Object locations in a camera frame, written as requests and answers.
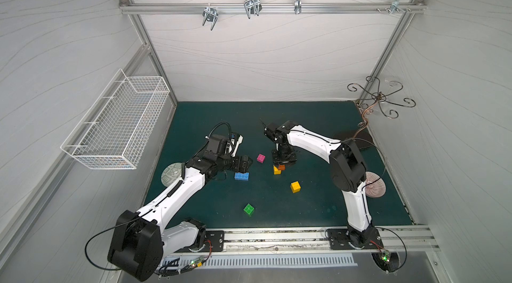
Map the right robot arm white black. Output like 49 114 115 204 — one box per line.
264 121 379 249

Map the metal clamp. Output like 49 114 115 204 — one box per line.
294 0 302 15
376 0 412 15
243 0 262 19
202 5 219 31

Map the green 2x2 lego brick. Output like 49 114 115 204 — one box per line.
243 203 255 216

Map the white slotted cable duct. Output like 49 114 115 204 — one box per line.
159 254 359 270

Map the aluminium cross bar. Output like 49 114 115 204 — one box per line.
120 1 427 15

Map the white wire basket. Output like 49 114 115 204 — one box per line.
60 69 170 170

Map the pink ribbed round coaster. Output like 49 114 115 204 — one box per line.
364 172 386 198

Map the metal ornament stand dark base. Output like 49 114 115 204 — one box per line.
334 76 417 150

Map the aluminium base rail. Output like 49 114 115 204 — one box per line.
207 226 440 254

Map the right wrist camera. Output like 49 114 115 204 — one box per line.
261 121 283 144

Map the green patterned round coaster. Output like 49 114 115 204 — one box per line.
161 162 185 188

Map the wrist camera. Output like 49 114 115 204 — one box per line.
226 132 243 157
261 121 283 144

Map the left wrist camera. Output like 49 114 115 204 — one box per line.
226 132 243 157

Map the blue 2x4 lego brick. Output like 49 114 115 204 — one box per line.
234 172 249 181

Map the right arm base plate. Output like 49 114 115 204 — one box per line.
325 226 383 250

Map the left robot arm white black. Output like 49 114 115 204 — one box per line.
107 154 253 282

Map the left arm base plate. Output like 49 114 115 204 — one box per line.
177 230 225 253

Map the left black cable bundle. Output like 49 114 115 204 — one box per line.
155 238 213 278

